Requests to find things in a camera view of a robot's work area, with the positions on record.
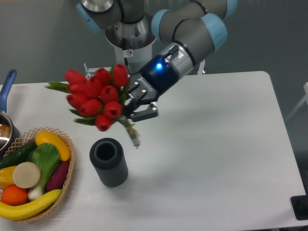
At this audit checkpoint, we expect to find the beige round slice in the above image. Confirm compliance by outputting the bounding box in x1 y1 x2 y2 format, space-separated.
13 162 40 189

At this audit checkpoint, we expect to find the yellow bell pepper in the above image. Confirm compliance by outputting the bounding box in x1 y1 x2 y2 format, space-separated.
0 166 16 189

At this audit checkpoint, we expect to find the blue handled saucepan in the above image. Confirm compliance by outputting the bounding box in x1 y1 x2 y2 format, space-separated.
0 69 20 159

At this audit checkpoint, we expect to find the orange fruit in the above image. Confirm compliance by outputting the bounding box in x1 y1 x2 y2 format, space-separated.
1 185 28 206

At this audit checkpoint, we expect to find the yellow squash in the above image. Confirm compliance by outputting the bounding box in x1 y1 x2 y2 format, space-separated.
35 130 71 161

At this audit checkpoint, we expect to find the black device at edge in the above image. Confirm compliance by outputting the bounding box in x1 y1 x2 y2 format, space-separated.
290 195 308 220

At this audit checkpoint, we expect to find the woven wicker basket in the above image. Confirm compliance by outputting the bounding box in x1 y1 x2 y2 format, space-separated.
0 127 75 222

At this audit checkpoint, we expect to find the red tulip bouquet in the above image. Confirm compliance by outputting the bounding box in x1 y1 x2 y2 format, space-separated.
47 64 141 148

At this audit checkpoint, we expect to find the white frame at right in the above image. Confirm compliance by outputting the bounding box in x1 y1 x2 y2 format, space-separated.
286 82 308 121

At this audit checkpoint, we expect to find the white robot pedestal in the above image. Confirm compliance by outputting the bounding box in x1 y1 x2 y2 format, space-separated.
83 45 207 81

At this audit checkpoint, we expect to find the yellow banana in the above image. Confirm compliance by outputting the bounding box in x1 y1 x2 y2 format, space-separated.
0 189 62 221

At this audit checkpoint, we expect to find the dark green cucumber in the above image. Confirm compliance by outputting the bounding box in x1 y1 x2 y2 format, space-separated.
0 141 37 169

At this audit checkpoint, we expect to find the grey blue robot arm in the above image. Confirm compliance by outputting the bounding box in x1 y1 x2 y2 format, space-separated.
77 0 237 122

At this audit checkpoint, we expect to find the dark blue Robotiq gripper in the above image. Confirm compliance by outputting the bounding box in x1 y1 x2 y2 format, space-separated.
126 55 179 122

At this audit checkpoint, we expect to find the green bok choy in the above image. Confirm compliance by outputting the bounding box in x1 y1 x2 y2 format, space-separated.
27 143 60 201

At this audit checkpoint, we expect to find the dark grey ribbed vase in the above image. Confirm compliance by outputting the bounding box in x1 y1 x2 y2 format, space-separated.
90 138 128 187

